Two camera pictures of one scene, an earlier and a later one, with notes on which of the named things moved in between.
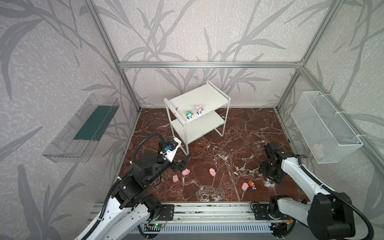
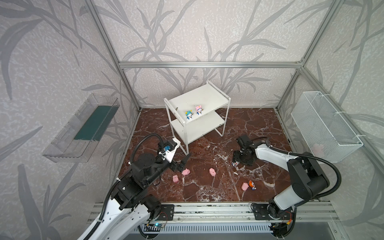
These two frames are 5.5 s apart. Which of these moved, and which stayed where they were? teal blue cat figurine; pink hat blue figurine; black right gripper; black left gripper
Moved: black right gripper
Stayed: teal blue cat figurine; pink hat blue figurine; black left gripper
